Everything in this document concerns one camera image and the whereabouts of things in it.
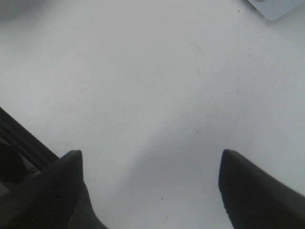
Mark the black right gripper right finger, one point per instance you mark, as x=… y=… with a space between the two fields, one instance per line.
x=255 y=200

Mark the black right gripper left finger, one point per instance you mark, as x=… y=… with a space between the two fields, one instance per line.
x=57 y=198

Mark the white microwave oven body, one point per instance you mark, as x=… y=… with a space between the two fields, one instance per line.
x=274 y=9

